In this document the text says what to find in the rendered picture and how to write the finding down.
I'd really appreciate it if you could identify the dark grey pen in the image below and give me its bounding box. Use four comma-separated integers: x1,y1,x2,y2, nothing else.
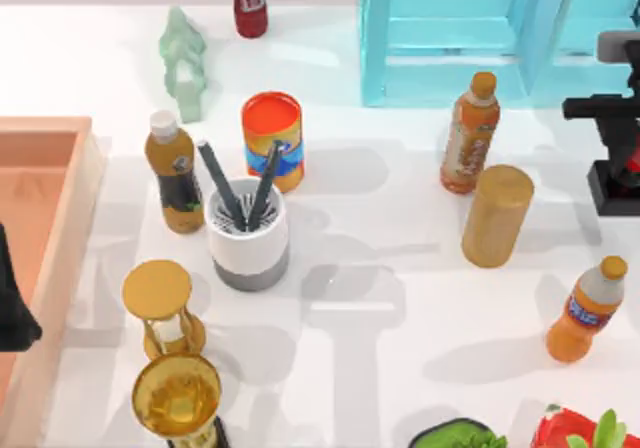
247,139,282,231
196,140,248,233

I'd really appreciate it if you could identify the white and grey pen holder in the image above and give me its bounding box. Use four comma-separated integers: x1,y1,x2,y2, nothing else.
204,176,291,293

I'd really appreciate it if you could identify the orange and blue can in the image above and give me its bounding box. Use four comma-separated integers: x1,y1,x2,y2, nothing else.
240,91,306,195

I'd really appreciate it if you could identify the brown bottle with white cap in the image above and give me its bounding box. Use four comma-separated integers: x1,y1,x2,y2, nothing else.
144,109,207,235

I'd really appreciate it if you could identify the orange tea bottle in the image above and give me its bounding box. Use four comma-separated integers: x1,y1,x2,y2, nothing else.
439,71,502,195

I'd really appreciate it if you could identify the golden brown cylinder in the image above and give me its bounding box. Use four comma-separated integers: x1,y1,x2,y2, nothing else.
460,163,536,270

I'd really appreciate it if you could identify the golden hourglass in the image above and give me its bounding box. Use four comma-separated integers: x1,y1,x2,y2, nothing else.
121,259,208,362

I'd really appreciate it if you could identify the red bottle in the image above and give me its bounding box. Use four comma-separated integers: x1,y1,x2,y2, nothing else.
228,0,270,40

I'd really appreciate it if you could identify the pale green figurine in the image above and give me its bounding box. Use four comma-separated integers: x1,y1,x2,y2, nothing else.
158,6,209,124

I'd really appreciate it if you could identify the light blue rack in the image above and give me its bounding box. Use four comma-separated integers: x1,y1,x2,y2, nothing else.
358,0,640,109

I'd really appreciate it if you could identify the gold trophy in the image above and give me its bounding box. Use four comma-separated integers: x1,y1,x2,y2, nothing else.
130,353,232,448

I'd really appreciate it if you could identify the black plant pot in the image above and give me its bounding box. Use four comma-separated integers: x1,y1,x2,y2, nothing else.
408,417,510,448

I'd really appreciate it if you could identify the salmon-coloured box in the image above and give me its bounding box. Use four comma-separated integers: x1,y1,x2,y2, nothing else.
0,115,107,448

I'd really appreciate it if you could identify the orange soda bottle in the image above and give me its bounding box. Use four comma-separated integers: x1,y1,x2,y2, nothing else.
545,255,629,365

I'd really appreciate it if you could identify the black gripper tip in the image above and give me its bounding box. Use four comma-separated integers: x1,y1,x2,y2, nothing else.
0,223,44,355

